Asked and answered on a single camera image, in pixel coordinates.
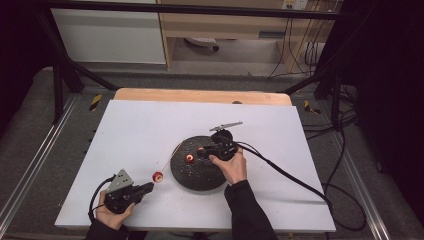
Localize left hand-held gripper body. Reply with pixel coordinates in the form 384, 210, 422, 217
103, 168, 145, 215

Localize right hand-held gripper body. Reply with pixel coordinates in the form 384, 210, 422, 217
208, 121, 244, 162

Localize black round plate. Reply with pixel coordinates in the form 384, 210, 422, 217
169, 134, 234, 193

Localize person's left hand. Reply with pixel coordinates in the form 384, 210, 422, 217
95, 191, 136, 231

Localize person's right hand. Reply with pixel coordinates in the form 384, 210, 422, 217
208, 148, 249, 186

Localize wooden table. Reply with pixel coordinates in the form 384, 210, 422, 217
113, 87, 294, 107

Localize yellow black tape strip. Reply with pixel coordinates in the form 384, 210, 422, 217
303, 99, 321, 115
88, 93, 104, 112

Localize white chair base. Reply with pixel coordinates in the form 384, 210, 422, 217
184, 36, 221, 52

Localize light wooden desk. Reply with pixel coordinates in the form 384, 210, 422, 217
156, 0, 338, 73

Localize white cabinet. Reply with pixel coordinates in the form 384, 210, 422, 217
50, 0, 167, 65

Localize white power strip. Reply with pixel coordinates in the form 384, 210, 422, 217
281, 0, 310, 10

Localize black curtain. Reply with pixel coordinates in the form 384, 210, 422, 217
328, 0, 424, 216
0, 0, 56, 134

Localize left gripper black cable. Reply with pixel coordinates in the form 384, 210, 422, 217
87, 175, 116, 223

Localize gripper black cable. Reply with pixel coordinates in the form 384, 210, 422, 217
234, 141, 368, 233
87, 175, 116, 223

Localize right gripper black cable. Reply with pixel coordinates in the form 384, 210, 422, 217
234, 141, 368, 233

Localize aluminium floor rail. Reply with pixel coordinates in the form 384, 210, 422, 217
327, 129, 392, 240
0, 94, 80, 228

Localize black floor cable bundle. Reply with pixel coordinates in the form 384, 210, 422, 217
301, 83, 360, 142

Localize hanging desk cables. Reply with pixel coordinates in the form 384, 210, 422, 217
267, 15, 335, 80

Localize black metal frame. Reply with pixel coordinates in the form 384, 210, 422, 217
33, 0, 348, 132

